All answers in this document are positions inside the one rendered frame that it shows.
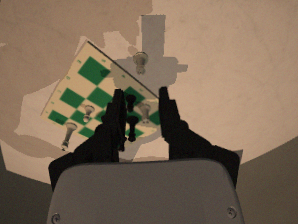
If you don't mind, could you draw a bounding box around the white pawn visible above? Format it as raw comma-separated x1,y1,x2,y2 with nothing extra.
83,105,94,122

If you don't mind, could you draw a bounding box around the white rook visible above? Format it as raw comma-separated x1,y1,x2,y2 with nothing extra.
140,104,151,125

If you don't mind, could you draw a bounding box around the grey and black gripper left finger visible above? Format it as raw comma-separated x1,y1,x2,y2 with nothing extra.
48,89,127,192

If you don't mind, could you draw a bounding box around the black rook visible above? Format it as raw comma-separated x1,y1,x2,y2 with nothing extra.
119,137,127,152

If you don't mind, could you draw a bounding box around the white chess king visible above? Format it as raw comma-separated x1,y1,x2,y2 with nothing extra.
61,123,77,152

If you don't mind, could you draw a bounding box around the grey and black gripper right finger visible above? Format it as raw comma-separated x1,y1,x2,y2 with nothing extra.
158,86,240,189

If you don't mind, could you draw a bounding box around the black pawn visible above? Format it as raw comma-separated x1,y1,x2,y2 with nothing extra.
125,94,136,112

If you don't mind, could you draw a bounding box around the black chess queen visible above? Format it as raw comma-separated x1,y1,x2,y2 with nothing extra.
126,116,139,142

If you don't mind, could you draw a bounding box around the green and cream chessboard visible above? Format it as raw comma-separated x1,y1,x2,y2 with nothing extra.
40,41,161,148

